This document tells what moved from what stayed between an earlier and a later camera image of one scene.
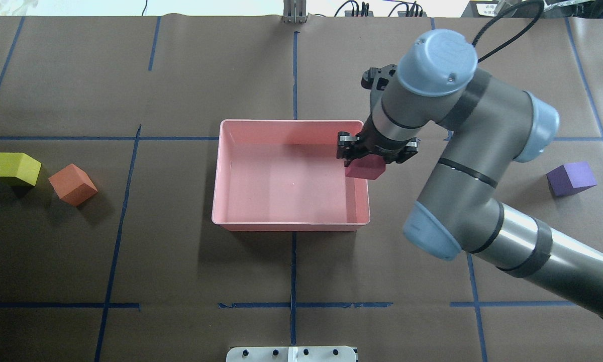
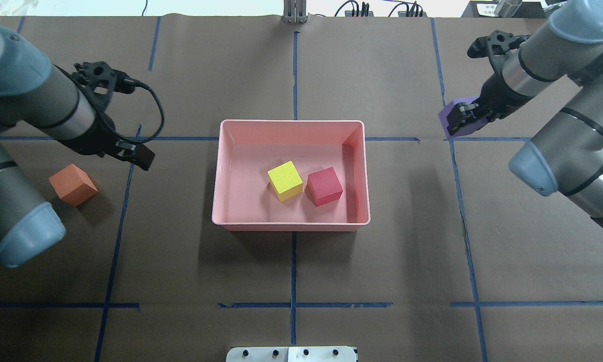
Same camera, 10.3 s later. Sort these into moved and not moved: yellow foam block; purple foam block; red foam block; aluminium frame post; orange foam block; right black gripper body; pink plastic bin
Moved: purple foam block; right black gripper body; red foam block; yellow foam block
Not moved: orange foam block; pink plastic bin; aluminium frame post
